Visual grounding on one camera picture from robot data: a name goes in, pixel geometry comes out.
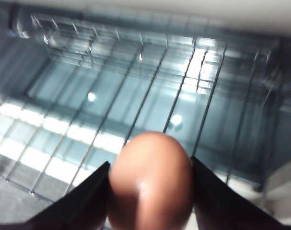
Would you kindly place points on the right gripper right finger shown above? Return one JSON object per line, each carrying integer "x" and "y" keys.
{"x": 222, "y": 206}

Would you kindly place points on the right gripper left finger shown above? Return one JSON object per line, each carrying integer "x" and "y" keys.
{"x": 83, "y": 206}

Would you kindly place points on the brown egg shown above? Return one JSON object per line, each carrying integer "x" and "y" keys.
{"x": 151, "y": 182}

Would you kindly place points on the cream toaster oven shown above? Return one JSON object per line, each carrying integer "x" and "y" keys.
{"x": 159, "y": 9}

